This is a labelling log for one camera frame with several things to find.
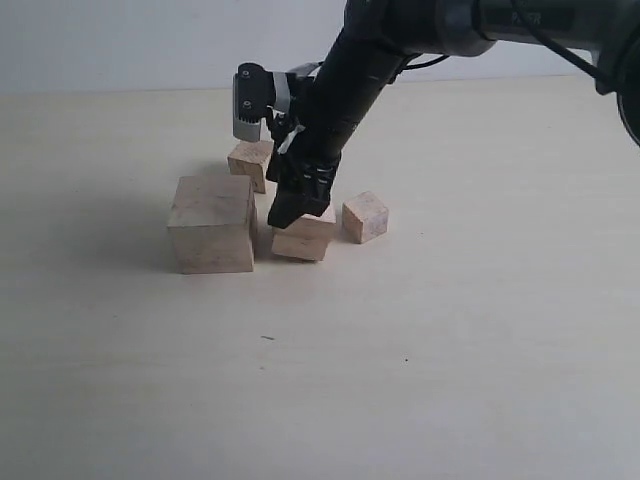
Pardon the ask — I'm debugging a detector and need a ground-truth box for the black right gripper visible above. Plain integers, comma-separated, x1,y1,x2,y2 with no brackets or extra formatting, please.
267,1,408,229

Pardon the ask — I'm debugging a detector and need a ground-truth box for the second largest wooden cube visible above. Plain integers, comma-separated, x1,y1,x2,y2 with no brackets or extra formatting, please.
271,204,337,262

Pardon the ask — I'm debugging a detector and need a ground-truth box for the third largest wooden cube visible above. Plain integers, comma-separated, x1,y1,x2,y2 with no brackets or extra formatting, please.
227,140,273,194

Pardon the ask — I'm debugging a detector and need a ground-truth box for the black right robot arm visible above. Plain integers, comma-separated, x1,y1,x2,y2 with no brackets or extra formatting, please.
268,1,639,229

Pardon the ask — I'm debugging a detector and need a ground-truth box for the smallest wooden cube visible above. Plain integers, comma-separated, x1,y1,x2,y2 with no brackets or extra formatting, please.
342,191,389,244

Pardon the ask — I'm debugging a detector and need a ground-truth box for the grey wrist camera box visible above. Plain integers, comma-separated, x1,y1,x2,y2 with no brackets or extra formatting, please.
233,63,291,143

